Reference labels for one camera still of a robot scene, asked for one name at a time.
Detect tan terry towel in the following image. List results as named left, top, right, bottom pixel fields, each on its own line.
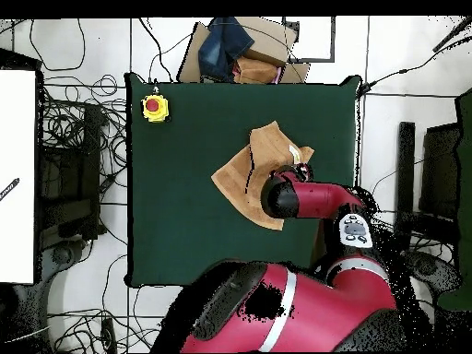
left=210, top=120, right=316, bottom=231

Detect black flat bar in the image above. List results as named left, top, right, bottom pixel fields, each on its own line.
left=393, top=121, right=417, bottom=254

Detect folded tan towel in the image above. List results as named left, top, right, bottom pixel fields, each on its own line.
left=232, top=55, right=283, bottom=85

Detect brown cardboard box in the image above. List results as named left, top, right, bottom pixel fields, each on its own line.
left=176, top=16, right=312, bottom=85

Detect black box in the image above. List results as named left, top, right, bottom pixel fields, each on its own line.
left=419, top=123, right=463, bottom=222

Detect dark green table cloth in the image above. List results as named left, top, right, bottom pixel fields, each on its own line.
left=124, top=72, right=363, bottom=291

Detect blue denim jeans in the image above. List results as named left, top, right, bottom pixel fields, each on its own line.
left=197, top=16, right=256, bottom=83

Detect yellow emergency stop button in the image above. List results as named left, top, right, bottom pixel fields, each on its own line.
left=141, top=93, right=171, bottom=124

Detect green cloth on side table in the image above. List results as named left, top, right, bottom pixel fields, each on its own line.
left=437, top=87, right=472, bottom=312

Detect black rod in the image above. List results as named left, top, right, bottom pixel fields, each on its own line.
left=431, top=16, right=472, bottom=53

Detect black equipment case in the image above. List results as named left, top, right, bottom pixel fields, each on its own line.
left=36, top=100, right=103, bottom=242

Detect black power adapter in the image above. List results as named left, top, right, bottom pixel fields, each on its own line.
left=100, top=317, right=118, bottom=351

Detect white desk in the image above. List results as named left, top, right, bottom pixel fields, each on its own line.
left=0, top=69, right=37, bottom=285

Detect black square metal frame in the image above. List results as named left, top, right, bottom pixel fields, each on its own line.
left=281, top=15, right=337, bottom=64

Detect black cable with connector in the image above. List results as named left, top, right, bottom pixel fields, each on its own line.
left=358, top=34, right=472, bottom=95

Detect black pedestal foot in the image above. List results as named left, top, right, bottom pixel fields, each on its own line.
left=403, top=249, right=463, bottom=296
left=40, top=239, right=88, bottom=285

